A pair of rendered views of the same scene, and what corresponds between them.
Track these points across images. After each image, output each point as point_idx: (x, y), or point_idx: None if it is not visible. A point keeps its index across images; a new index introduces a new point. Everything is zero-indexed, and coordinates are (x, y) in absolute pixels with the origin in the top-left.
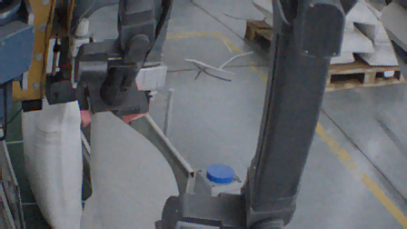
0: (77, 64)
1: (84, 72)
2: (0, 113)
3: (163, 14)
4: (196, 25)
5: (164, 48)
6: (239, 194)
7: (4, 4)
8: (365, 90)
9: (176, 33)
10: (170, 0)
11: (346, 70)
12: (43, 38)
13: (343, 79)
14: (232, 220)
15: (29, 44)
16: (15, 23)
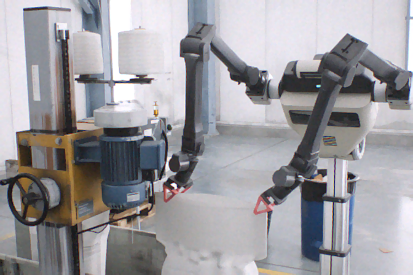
0: (176, 162)
1: (182, 164)
2: (145, 196)
3: (166, 148)
4: (13, 227)
5: (8, 245)
6: (291, 165)
7: (138, 130)
8: (152, 218)
9: (5, 235)
10: (168, 140)
11: (135, 210)
12: None
13: (131, 219)
14: (298, 171)
15: (163, 150)
16: (147, 141)
